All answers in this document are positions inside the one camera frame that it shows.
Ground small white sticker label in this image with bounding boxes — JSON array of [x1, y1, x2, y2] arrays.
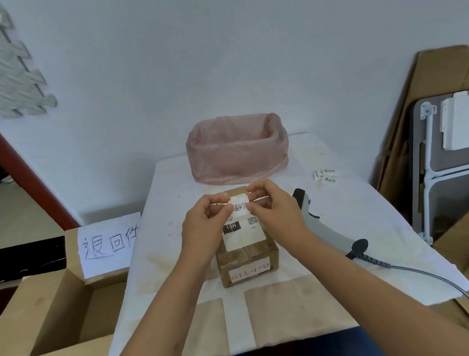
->
[[228, 195, 252, 220]]

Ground person's left forearm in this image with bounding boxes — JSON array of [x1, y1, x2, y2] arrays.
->
[[88, 254, 228, 356]]

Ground person's right forearm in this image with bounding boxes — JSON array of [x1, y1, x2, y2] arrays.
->
[[279, 216, 469, 356]]

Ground small white labels sheet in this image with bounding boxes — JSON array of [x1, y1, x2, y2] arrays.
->
[[312, 167, 338, 186]]

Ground grey handheld barcode scanner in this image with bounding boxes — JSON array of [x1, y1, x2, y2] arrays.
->
[[291, 182, 371, 265]]

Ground person's left hand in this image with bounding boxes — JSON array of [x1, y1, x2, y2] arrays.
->
[[178, 192, 240, 272]]

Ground white handwritten paper sign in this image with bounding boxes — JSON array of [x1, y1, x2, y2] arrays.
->
[[75, 211, 147, 280]]

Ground flat brown cardboard sheets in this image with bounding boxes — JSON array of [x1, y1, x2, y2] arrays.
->
[[364, 44, 469, 229]]

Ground large open cardboard box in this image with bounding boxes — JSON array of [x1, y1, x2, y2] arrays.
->
[[0, 220, 153, 356]]

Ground person's right hand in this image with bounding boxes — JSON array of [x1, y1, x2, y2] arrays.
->
[[245, 175, 316, 254]]

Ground bin with pink plastic bag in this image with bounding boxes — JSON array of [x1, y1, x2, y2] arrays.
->
[[183, 111, 293, 188]]

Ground grey scanner cable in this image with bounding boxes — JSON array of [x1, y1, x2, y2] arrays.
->
[[358, 241, 469, 356]]

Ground taped cardboard parcel box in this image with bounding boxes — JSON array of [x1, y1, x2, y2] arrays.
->
[[210, 183, 283, 289]]

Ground folded grey table white legs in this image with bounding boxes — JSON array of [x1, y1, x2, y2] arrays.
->
[[399, 88, 469, 248]]

